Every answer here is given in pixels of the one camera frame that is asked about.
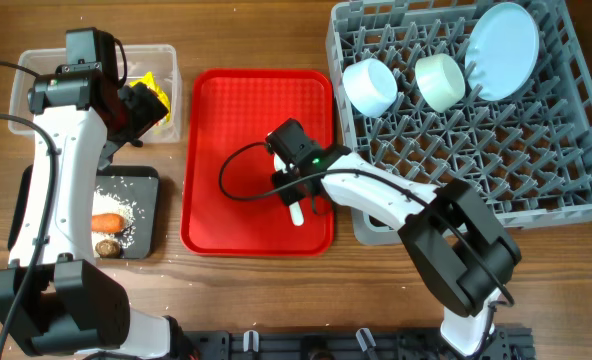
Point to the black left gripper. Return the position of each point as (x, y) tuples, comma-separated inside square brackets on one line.
[(146, 109)]

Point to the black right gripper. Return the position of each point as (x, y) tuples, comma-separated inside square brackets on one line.
[(280, 180)]

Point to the yellow snack wrapper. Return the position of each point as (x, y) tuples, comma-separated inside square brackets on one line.
[(150, 82)]

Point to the white plastic spoon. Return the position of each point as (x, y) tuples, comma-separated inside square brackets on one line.
[(294, 208)]

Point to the white rice pile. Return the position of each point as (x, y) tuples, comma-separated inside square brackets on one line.
[(112, 203)]

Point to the light blue bowl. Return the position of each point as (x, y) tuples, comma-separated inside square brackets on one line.
[(370, 86)]

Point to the orange carrot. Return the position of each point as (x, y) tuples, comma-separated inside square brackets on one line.
[(108, 223)]

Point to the brown mushroom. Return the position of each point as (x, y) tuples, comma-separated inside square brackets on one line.
[(108, 248)]

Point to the green bowl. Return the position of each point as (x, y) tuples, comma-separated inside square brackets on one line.
[(440, 81)]

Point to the light blue plate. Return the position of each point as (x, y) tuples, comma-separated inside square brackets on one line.
[(502, 52)]

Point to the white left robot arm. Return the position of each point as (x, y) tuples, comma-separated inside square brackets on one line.
[(54, 301)]

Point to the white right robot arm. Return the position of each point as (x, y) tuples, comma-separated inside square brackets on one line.
[(462, 252)]

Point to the black waste tray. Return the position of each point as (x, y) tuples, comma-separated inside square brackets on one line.
[(140, 186)]

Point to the grey dishwasher rack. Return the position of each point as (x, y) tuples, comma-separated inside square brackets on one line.
[(528, 155)]

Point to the red serving tray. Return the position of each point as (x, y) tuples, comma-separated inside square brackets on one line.
[(232, 111)]

